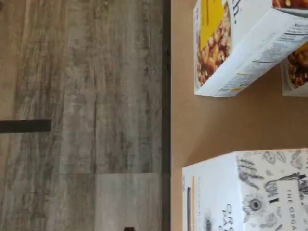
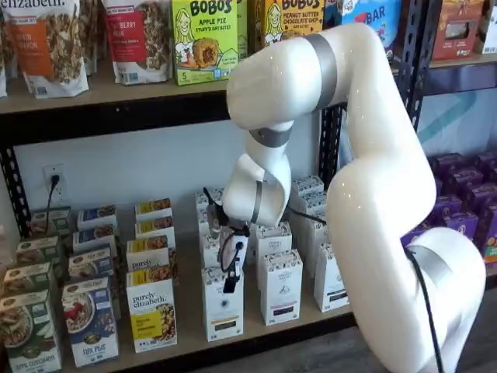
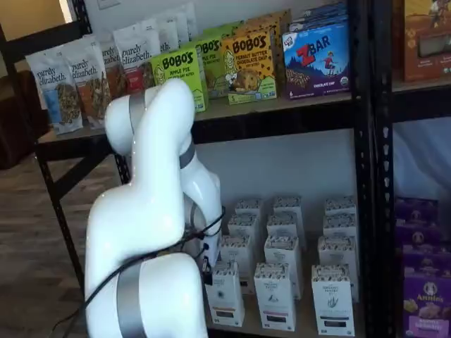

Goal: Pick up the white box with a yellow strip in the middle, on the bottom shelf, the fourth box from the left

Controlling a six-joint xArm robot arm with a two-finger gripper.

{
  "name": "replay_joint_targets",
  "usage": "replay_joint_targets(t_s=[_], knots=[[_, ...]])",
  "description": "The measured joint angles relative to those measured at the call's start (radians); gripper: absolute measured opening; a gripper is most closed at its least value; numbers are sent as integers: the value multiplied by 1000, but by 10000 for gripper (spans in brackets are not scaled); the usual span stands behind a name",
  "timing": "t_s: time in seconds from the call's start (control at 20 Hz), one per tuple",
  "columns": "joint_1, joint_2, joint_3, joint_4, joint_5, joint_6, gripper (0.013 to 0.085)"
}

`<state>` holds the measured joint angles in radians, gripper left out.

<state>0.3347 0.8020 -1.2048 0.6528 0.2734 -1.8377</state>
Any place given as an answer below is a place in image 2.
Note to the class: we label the yellow Bobo's peanut butter box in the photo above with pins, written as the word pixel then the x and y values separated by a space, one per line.
pixel 293 19

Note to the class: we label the black metal shelf rack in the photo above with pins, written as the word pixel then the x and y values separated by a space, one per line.
pixel 473 75
pixel 116 120

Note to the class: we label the orange label granola bag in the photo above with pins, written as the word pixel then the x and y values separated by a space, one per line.
pixel 39 46

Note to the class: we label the white floral box teal strip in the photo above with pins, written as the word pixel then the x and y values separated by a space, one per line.
pixel 306 184
pixel 326 287
pixel 315 241
pixel 312 202

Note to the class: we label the blue purple bar box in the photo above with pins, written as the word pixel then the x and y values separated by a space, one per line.
pixel 372 13

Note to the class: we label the green Bobo's apple pie box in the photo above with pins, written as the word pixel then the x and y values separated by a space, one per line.
pixel 202 39
pixel 242 27

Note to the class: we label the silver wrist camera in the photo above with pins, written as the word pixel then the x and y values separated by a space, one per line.
pixel 216 219

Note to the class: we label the tan upper shelf board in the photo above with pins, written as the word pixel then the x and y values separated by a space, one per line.
pixel 155 91
pixel 477 59

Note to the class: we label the red label granola bag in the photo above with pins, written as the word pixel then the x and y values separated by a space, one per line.
pixel 136 42

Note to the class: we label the white granola bag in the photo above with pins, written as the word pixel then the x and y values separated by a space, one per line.
pixel 3 62

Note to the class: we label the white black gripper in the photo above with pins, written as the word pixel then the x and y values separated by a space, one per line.
pixel 236 248

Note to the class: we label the purely elizabeth yellow granola box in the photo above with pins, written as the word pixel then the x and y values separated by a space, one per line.
pixel 151 311
pixel 147 256
pixel 153 208
pixel 155 227

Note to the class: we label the tan shelf board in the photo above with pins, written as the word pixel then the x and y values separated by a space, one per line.
pixel 155 91
pixel 477 59
pixel 189 311

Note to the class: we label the brown clusters granola bag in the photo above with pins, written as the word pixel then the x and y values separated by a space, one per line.
pixel 90 35

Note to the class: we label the tan bottom shelf board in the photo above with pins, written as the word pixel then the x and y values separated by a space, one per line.
pixel 189 311

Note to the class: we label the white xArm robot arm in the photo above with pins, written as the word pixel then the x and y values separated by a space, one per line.
pixel 388 194

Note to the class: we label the orange brown snack box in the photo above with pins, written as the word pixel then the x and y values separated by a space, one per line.
pixel 456 31

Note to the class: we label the white wall outlet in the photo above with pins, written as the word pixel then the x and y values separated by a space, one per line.
pixel 54 194

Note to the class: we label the white floral box yellow strip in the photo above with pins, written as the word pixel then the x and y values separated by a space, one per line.
pixel 210 252
pixel 222 314
pixel 203 223
pixel 202 198

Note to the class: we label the white snack box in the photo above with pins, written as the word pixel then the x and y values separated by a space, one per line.
pixel 490 27

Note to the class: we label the green cereal box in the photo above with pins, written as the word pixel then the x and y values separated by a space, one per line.
pixel 38 250
pixel 27 279
pixel 29 334
pixel 50 221

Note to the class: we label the blue flax cereal box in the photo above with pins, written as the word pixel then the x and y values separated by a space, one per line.
pixel 97 215
pixel 94 236
pixel 91 262
pixel 90 326

